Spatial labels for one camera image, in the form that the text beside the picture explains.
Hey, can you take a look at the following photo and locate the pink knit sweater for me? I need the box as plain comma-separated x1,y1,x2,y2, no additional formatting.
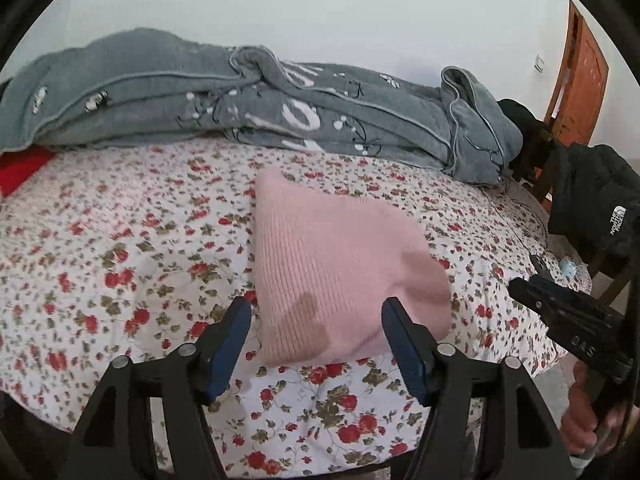
254,168,452,366

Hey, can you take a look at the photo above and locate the person's right hand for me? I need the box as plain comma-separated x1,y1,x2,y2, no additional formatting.
559,361,626,456

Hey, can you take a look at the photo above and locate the small light blue toy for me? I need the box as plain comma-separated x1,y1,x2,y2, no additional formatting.
559,257,579,280

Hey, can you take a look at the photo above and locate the black puffer jacket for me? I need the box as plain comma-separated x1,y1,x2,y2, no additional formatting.
497,97,640,276

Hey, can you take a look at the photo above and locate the floral bed sheet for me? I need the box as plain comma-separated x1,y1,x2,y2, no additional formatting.
1,138,591,478

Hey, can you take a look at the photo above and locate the orange wooden door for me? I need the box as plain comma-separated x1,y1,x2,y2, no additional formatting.
544,0,608,146

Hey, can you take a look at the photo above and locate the red pillow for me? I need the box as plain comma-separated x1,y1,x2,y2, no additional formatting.
0,146,54,198

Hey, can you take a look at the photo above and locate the grey floral quilt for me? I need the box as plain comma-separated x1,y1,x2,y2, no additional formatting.
1,28,523,185

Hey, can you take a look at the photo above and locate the white wall switch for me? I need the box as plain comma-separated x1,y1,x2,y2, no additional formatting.
534,55,544,73

